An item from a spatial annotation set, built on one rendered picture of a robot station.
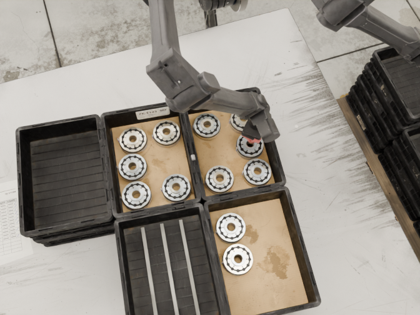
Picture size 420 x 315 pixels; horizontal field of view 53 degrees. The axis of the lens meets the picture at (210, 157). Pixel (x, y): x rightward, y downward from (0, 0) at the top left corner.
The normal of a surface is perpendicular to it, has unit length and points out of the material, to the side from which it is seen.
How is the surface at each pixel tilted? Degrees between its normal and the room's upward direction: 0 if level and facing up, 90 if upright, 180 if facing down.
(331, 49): 0
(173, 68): 56
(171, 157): 0
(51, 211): 0
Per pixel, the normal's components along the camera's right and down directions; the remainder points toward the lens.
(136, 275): 0.03, -0.37
